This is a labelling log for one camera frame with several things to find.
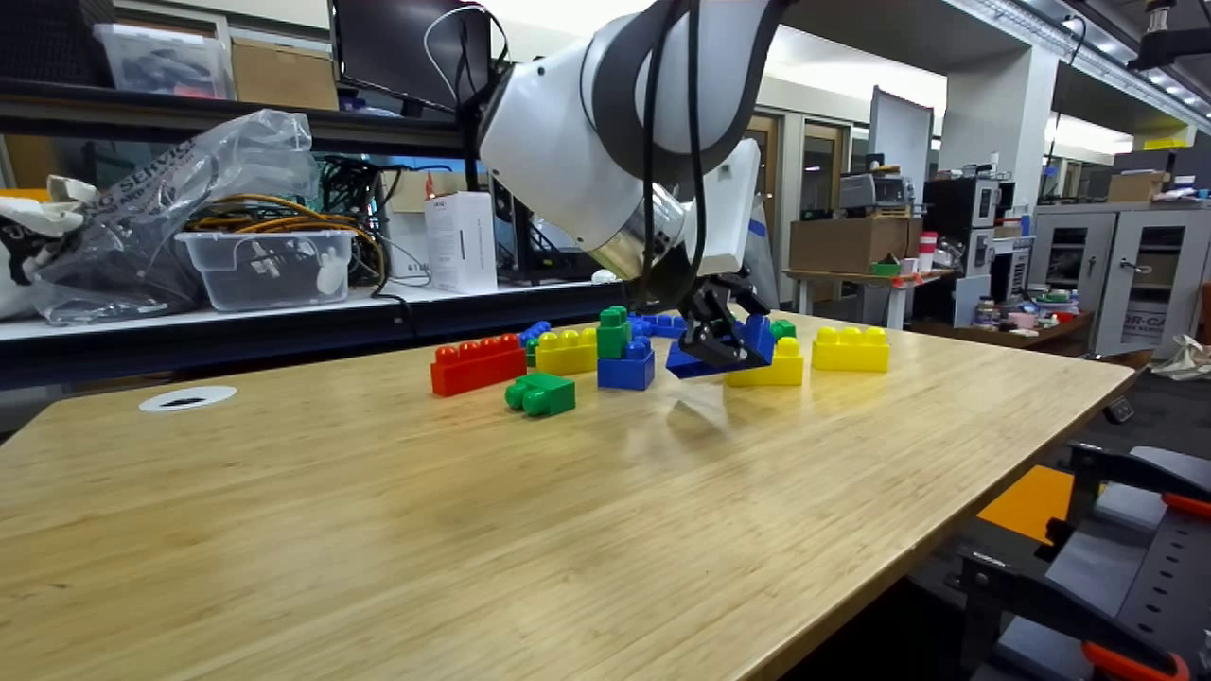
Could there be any red building block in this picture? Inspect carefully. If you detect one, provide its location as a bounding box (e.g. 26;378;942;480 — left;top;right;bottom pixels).
430;334;528;398

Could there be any wooden side table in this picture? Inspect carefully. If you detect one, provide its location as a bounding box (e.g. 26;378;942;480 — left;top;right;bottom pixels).
783;267;960;330

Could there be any camera on mount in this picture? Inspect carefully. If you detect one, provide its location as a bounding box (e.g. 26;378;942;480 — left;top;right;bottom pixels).
1125;0;1211;73

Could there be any white carton box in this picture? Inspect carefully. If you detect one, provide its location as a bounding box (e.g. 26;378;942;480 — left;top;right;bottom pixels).
423;191;500;295

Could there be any clear plastic bag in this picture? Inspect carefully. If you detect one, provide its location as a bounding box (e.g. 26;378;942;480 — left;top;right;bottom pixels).
26;108;324;328

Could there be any crumpled paper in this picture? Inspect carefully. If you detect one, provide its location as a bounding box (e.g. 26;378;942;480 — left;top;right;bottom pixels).
1149;334;1211;382

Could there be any black and orange clamp stand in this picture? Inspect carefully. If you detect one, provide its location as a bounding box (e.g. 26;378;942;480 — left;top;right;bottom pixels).
954;443;1211;681

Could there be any black shelf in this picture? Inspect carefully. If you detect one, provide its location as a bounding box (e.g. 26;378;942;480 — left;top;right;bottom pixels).
0;76;654;391

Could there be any coil of yellow cable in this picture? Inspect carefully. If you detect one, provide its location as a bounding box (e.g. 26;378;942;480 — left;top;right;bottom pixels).
184;193;387;287

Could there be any long blue building block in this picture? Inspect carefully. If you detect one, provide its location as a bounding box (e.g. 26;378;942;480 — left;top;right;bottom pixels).
665;314;778;380

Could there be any black appliance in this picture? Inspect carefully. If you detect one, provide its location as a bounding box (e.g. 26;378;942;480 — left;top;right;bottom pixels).
921;177;1004;277

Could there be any large cardboard box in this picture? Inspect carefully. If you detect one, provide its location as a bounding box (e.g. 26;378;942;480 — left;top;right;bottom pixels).
789;217;924;276

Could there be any black monitor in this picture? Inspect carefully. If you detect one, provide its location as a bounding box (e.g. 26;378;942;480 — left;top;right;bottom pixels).
330;0;494;118

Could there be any whiteboard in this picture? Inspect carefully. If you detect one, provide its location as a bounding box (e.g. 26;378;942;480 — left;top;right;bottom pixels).
868;86;935;206

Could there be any clear plastic container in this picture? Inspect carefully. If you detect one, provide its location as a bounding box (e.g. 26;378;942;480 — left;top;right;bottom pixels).
174;229;357;314

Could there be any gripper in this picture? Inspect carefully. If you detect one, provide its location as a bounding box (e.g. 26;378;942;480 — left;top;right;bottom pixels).
636;246;773;371

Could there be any clear plastic storage bin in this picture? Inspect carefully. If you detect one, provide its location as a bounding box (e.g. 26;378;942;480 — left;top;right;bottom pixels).
92;23;237;101

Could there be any tangle of black cables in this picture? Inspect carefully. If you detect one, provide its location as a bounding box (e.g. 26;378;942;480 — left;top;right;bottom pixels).
316;154;429;287

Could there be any white table grommet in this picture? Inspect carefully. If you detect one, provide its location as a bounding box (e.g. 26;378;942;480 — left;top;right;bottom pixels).
138;385;239;414

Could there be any square blue building block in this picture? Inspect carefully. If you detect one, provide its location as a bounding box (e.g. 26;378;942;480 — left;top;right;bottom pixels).
597;338;657;392

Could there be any tall green building block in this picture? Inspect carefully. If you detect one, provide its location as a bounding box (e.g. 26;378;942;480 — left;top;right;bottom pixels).
596;306;633;359

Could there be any yellow building block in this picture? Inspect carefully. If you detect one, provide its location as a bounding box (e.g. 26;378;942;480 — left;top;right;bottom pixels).
724;337;806;389
811;326;891;374
534;327;599;377

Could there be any grey cabinet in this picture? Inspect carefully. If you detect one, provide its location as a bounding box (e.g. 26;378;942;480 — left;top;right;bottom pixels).
1026;201;1211;358

